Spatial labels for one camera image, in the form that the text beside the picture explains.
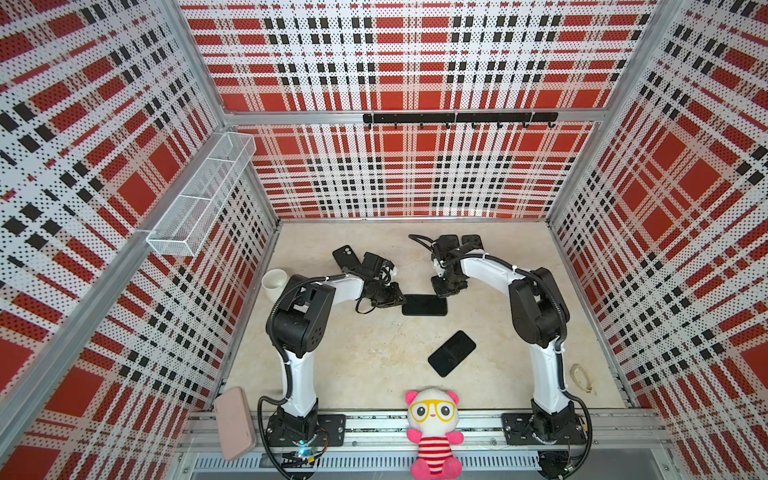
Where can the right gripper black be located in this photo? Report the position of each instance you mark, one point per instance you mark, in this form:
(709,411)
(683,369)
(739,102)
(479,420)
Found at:
(436,285)

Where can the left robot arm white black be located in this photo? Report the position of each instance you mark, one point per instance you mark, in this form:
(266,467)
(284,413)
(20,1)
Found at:
(298,320)

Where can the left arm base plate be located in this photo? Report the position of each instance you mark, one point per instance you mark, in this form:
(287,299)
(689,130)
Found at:
(316,430)

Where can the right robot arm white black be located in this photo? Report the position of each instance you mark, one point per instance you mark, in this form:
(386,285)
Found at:
(538,311)

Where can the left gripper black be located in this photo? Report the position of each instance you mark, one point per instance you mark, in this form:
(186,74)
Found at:
(393,299)

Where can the white mug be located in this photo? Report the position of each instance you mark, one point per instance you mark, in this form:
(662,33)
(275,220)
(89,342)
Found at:
(273,283)

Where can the pink panda plush toy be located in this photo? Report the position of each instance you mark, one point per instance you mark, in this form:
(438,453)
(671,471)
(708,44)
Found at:
(433,416)

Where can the black phone case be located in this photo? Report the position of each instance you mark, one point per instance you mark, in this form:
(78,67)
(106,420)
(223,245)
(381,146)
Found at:
(346,259)
(423,305)

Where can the pink phone case at edge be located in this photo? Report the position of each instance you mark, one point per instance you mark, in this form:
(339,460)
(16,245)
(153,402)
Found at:
(235,427)

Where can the black wall hook rail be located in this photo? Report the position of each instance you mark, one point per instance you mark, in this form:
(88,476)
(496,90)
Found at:
(523,118)

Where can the black phone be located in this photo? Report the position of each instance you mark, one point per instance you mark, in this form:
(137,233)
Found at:
(451,353)
(472,242)

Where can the white wire mesh basket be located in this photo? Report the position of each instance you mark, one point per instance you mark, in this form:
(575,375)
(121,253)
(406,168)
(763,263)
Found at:
(185,226)

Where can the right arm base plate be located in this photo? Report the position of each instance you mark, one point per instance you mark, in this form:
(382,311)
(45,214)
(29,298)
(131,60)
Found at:
(537,429)

